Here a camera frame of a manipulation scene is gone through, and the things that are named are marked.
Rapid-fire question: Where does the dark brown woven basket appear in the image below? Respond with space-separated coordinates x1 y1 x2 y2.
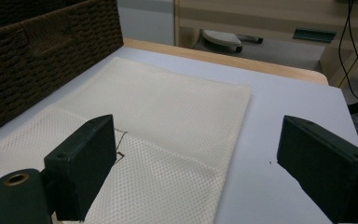
0 0 125 140

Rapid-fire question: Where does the cream mesh cloth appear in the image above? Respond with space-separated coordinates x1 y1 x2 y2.
0 56 252 224

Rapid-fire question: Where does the brown thread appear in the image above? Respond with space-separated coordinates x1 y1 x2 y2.
114 128 129 164

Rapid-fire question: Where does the white and grey device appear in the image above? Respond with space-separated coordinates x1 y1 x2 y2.
200 29 265 53

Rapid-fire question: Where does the light wooden desk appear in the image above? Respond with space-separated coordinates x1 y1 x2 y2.
173 0 358 89

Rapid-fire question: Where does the black cable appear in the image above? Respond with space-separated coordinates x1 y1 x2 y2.
337 0 358 103

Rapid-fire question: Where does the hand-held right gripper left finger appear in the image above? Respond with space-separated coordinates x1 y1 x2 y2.
43 114 117 222

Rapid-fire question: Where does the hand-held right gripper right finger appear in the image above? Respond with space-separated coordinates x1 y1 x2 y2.
276 115 358 224

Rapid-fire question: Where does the dark green flat handle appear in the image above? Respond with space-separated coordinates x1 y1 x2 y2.
292 27 337 44

